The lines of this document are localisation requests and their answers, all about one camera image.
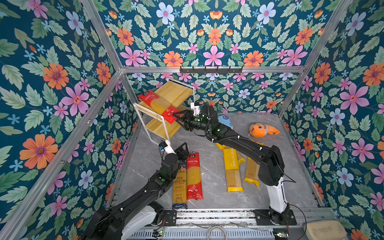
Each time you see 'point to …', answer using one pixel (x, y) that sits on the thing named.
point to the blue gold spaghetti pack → (180, 192)
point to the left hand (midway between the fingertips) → (187, 141)
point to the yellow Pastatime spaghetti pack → (232, 161)
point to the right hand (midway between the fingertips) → (173, 115)
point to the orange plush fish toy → (259, 130)
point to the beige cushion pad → (326, 230)
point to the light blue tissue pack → (225, 120)
